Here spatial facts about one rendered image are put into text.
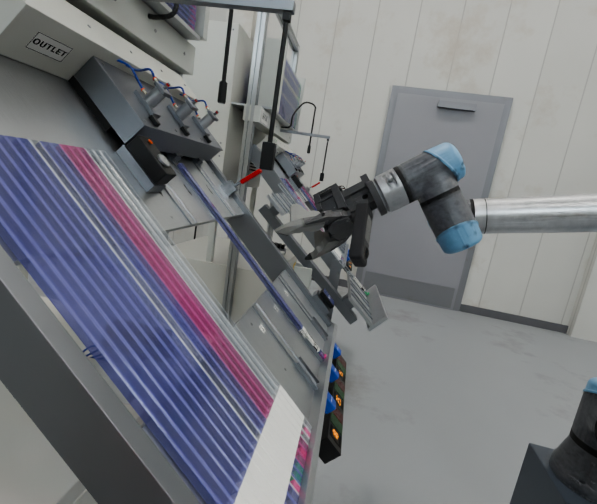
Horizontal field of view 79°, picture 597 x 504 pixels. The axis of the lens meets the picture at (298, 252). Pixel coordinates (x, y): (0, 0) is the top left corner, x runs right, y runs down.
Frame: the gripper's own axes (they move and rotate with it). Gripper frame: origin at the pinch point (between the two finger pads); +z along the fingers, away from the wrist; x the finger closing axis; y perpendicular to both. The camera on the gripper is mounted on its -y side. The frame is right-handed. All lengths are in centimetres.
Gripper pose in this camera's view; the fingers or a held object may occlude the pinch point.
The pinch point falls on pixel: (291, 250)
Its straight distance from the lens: 72.7
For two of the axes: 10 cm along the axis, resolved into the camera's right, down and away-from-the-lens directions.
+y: -2.8, -8.3, 4.9
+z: -8.8, 4.3, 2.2
